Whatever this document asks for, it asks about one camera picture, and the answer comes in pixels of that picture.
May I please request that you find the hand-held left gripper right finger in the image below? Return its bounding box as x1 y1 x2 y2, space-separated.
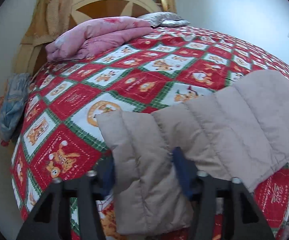
171 146 276 240

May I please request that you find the pink folded quilt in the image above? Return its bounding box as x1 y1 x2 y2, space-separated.
46 17 155 62

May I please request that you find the grey striped pillow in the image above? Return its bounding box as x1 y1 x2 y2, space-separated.
137 12 191 28

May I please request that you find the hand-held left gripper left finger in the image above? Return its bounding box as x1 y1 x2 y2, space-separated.
16 155 116 240

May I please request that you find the red printed bedspread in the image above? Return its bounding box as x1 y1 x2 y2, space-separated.
10 25 289 240

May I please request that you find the beige puffer jacket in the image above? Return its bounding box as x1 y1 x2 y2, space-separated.
96 69 289 235

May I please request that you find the blue hanging cloth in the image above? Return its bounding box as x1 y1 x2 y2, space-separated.
0 73 32 146

